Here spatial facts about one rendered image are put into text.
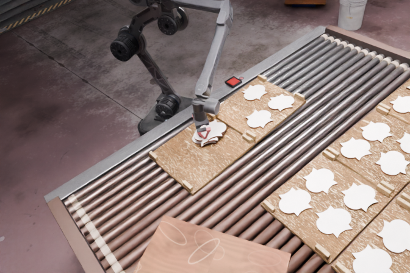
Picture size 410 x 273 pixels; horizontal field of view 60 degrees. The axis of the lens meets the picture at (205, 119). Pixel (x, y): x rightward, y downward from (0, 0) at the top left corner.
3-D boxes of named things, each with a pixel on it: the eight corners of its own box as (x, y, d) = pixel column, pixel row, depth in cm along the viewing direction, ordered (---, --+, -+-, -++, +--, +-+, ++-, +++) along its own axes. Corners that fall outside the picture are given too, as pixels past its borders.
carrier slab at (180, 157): (149, 156, 182) (147, 155, 181) (207, 114, 199) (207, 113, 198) (193, 196, 161) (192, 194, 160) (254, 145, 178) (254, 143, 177)
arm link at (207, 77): (223, 22, 185) (218, 10, 175) (233, 23, 183) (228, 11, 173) (199, 99, 175) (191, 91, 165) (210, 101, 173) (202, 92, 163)
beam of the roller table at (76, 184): (48, 203, 177) (43, 196, 173) (319, 32, 258) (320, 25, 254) (54, 214, 172) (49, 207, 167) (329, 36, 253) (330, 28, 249)
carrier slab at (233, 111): (208, 114, 200) (208, 111, 199) (258, 78, 217) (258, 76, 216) (256, 144, 179) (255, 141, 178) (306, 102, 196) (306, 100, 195)
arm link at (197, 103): (194, 94, 169) (189, 102, 165) (207, 97, 166) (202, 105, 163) (196, 105, 174) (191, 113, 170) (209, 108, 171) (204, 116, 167)
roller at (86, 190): (65, 204, 172) (61, 198, 169) (324, 38, 249) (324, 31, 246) (69, 211, 169) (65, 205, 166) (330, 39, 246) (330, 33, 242)
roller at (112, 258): (102, 264, 147) (98, 258, 144) (377, 58, 224) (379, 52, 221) (107, 273, 144) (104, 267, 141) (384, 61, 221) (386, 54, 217)
